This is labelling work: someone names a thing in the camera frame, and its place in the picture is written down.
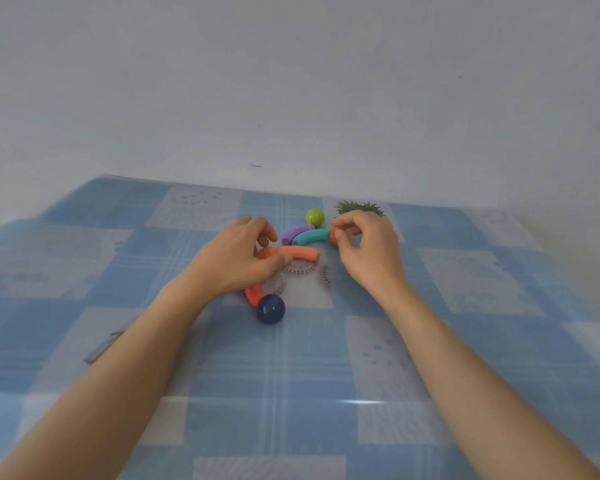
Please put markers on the person's left hand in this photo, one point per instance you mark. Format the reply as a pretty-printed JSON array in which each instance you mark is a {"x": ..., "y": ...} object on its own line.
[{"x": 225, "y": 264}]

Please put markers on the person's right hand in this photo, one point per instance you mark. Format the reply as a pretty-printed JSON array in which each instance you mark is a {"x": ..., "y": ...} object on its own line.
[{"x": 375, "y": 254}]

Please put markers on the person's left middle finger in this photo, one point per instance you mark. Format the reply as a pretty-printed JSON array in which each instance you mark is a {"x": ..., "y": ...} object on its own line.
[{"x": 266, "y": 225}]

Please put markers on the person's right thumb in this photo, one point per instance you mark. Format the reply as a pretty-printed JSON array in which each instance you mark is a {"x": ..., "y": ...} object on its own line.
[{"x": 344, "y": 247}]

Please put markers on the person's left thumb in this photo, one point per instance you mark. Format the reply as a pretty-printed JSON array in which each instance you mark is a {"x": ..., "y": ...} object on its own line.
[{"x": 274, "y": 264}]

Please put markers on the small orange ball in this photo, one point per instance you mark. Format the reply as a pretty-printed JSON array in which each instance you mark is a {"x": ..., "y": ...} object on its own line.
[{"x": 332, "y": 236}]

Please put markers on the orange curved stick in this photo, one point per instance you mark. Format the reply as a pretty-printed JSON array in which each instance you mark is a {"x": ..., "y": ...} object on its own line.
[{"x": 300, "y": 253}]

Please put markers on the person's left forearm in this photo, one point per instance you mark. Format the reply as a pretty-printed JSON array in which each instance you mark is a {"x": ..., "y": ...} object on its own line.
[{"x": 115, "y": 374}]

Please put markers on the person's right forearm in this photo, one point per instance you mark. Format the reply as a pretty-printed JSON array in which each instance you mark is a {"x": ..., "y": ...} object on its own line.
[{"x": 470, "y": 384}]

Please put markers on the purple curved stick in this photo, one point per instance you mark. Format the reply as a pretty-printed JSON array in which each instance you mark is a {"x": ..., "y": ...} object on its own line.
[{"x": 295, "y": 231}]

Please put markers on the teal curved stick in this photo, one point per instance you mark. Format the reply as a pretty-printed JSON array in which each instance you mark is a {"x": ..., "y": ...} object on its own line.
[{"x": 311, "y": 237}]

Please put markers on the red-orange curved stick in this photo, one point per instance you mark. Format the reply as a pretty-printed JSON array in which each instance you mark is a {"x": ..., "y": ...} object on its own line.
[{"x": 253, "y": 295}]

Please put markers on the green ball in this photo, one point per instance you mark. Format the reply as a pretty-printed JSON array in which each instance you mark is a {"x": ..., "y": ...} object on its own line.
[{"x": 315, "y": 216}]

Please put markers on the green spiky plant piece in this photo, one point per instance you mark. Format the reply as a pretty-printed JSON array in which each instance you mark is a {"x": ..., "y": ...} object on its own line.
[{"x": 360, "y": 208}]

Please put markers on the dark blue ball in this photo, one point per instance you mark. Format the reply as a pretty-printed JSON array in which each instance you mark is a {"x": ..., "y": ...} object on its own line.
[{"x": 271, "y": 309}]

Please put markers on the blue checked tablecloth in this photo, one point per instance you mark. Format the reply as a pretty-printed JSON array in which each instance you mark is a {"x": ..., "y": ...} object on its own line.
[{"x": 290, "y": 384}]

